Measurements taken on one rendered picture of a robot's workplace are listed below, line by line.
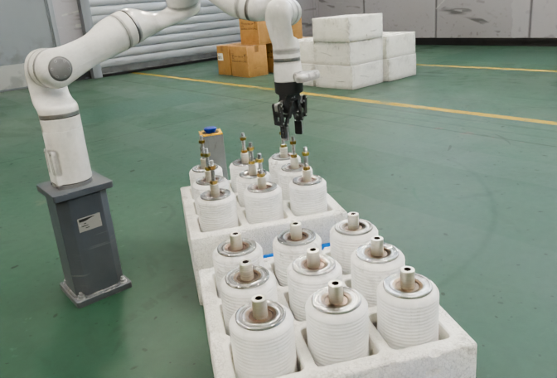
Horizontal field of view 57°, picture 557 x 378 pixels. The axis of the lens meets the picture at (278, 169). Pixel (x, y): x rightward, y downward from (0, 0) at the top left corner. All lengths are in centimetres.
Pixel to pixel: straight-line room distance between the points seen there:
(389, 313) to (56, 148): 86
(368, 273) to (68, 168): 77
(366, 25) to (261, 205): 302
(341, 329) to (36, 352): 75
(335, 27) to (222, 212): 299
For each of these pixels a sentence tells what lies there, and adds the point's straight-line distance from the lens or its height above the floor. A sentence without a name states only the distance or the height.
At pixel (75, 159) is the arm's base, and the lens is 134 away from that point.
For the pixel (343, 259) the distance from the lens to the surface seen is 104.
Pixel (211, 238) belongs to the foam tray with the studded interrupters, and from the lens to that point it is 124.
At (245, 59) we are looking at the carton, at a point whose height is 18.
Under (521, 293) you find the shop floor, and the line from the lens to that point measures 137.
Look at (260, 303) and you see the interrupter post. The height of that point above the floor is 28.
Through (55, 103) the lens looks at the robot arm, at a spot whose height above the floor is 51.
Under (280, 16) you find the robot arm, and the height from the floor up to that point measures 66.
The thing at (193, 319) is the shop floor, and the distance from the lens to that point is 128.
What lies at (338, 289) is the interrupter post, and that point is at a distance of 80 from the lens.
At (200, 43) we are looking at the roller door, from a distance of 717.
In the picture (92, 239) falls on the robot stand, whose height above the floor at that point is 16.
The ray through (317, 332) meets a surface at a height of 22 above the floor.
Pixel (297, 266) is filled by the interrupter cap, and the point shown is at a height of 25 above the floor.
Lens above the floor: 69
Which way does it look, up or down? 18 degrees down
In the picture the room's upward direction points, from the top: 5 degrees counter-clockwise
